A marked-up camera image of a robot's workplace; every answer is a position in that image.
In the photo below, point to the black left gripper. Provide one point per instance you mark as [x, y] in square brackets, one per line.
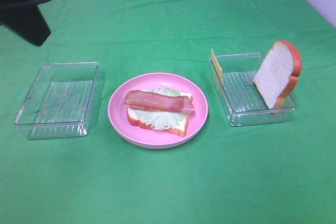
[26, 21]

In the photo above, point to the bacon strip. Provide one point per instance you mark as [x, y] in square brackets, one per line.
[187, 108]
[154, 100]

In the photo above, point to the bread slice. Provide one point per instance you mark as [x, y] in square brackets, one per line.
[181, 127]
[278, 74]

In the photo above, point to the green lettuce leaf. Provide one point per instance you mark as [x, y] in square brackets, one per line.
[157, 119]

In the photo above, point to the clear left plastic tray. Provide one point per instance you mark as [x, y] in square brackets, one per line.
[60, 101]

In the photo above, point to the clear plastic tray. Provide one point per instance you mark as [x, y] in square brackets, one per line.
[242, 103]
[60, 101]

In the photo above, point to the green tablecloth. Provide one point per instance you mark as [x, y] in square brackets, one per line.
[276, 173]

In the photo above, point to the pink round plate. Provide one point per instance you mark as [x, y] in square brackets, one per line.
[117, 111]

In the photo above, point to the yellow cheese slice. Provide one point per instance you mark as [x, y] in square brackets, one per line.
[217, 66]

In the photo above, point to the clear right plastic tray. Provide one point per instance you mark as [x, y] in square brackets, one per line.
[242, 103]

